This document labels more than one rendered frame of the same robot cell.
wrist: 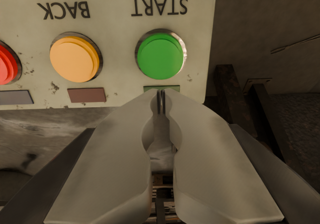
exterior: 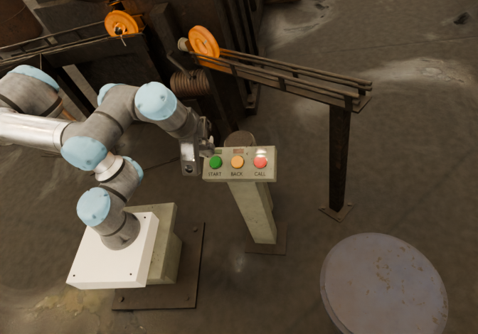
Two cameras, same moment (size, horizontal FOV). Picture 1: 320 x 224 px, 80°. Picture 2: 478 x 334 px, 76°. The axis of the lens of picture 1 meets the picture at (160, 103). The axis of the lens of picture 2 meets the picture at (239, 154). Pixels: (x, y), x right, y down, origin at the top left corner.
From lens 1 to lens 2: 0.84 m
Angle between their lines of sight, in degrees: 22
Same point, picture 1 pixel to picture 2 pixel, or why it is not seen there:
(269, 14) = (183, 183)
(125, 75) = (225, 157)
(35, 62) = (249, 161)
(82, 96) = (239, 151)
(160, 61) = (215, 161)
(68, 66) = (237, 160)
